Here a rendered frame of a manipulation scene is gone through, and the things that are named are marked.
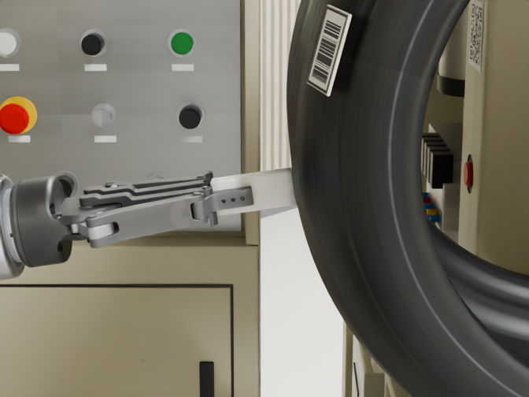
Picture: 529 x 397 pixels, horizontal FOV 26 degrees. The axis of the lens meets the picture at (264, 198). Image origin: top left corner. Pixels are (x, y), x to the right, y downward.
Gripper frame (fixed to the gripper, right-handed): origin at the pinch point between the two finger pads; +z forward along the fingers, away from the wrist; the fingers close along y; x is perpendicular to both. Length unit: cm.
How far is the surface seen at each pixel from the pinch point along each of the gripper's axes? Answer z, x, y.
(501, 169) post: 25.7, 8.4, 27.6
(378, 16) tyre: 11.1, -14.5, -12.2
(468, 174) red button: 23.0, 9.9, 32.8
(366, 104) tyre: 9.5, -8.4, -12.4
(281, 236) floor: -8, 113, 362
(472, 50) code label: 25.2, -3.7, 35.5
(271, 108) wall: -5, 65, 397
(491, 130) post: 25.1, 3.9, 27.6
